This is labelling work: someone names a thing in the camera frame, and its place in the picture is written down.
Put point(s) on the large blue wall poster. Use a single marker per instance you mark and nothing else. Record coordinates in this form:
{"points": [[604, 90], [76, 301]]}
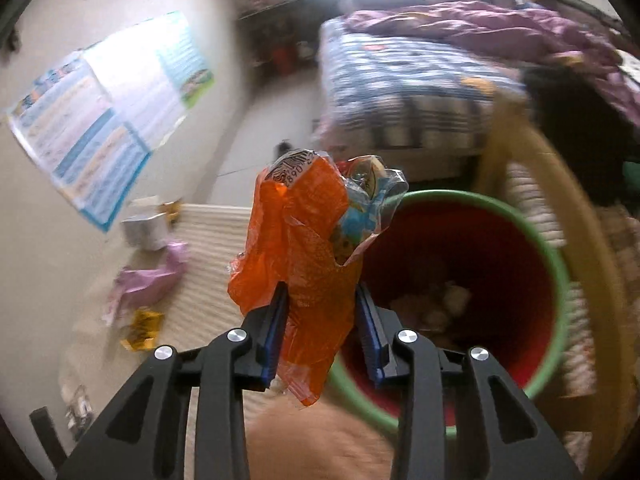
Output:
{"points": [[75, 135]]}

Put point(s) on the purple quilt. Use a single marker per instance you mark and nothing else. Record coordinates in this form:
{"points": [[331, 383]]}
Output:
{"points": [[475, 25]]}

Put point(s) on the striped chair cushion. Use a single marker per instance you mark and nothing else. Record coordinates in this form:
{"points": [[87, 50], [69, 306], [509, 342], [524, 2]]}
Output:
{"points": [[540, 210]]}

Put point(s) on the beige striped tablecloth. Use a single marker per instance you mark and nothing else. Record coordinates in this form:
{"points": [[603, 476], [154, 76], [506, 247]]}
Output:
{"points": [[215, 240]]}

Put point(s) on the yellow paper packet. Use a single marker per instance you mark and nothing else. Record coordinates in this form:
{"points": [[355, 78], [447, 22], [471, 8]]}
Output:
{"points": [[142, 330]]}

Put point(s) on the red bucket green rim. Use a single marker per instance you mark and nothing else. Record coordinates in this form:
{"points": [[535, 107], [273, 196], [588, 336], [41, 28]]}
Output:
{"points": [[475, 270]]}

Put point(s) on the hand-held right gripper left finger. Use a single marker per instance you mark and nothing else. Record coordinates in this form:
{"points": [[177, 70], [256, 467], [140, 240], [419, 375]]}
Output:
{"points": [[270, 355]]}

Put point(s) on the red container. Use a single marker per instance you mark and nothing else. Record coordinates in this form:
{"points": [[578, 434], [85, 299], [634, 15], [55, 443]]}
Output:
{"points": [[283, 60]]}

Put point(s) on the dark yellow snack wrapper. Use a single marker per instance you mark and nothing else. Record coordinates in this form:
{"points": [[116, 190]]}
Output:
{"points": [[171, 212]]}

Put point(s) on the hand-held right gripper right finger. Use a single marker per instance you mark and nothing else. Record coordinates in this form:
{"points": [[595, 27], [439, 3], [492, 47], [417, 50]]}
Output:
{"points": [[372, 345]]}

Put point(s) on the dark storage shelf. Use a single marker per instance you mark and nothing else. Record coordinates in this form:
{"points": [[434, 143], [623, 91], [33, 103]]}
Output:
{"points": [[280, 30]]}

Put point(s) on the pink plastic bag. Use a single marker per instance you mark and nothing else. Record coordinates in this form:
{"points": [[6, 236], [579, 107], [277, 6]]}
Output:
{"points": [[145, 280]]}

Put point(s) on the orange snack bag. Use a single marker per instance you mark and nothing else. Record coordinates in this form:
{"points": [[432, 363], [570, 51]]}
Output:
{"points": [[305, 270]]}

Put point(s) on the green picture wall poster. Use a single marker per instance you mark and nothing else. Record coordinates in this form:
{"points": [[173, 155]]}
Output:
{"points": [[187, 60]]}

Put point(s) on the black cloth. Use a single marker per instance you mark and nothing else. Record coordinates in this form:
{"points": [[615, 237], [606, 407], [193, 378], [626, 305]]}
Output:
{"points": [[575, 125]]}

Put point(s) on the white wall poster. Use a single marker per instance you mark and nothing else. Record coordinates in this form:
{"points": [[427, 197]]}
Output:
{"points": [[135, 75]]}

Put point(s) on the plaid bed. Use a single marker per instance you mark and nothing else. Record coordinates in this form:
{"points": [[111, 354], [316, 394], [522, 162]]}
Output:
{"points": [[400, 75]]}

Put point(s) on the silver foil wrapper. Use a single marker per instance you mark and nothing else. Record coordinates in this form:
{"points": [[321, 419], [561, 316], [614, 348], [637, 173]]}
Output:
{"points": [[79, 407]]}

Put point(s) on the white cardboard box blue label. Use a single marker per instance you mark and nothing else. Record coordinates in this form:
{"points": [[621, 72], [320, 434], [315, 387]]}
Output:
{"points": [[145, 230]]}

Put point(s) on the wooden chair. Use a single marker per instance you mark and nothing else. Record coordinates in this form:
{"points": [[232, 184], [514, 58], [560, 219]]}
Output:
{"points": [[565, 200]]}

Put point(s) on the white tissue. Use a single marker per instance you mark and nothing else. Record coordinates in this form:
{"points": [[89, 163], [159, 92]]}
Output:
{"points": [[450, 300]]}

